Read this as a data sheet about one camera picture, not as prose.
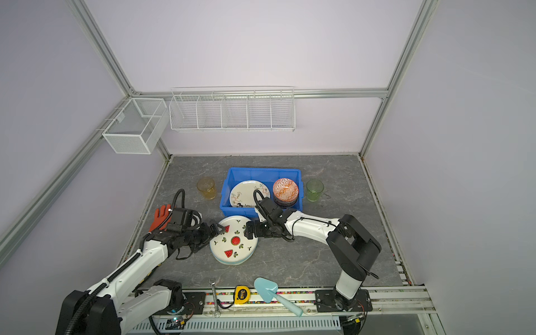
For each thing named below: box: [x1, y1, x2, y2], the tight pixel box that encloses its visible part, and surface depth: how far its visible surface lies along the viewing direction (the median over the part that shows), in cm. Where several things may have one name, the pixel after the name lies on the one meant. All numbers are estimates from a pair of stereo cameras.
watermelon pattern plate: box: [210, 215, 259, 266], surface depth 87 cm
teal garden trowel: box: [254, 277, 303, 317], surface depth 78 cm
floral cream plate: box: [229, 180, 271, 208], surface depth 104 cm
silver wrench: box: [209, 277, 222, 318], surface depth 77 cm
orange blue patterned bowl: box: [272, 177, 299, 203], surface depth 96 cm
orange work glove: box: [148, 203, 172, 234], surface depth 97 cm
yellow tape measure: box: [233, 284, 251, 305], surface depth 76 cm
